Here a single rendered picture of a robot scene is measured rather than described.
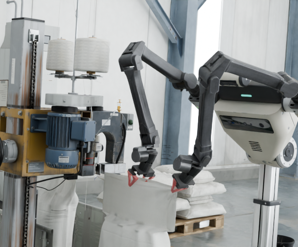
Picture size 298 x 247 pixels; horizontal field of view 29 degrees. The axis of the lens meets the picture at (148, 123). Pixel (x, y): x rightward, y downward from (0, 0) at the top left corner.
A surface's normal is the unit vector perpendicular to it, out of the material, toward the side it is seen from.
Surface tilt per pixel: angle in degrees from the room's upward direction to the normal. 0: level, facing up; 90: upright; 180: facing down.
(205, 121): 118
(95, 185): 90
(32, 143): 90
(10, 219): 90
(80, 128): 90
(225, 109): 40
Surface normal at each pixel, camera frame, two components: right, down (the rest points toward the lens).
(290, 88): 0.36, 0.52
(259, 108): -0.42, -0.77
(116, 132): 0.68, 0.08
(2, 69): -0.73, -0.01
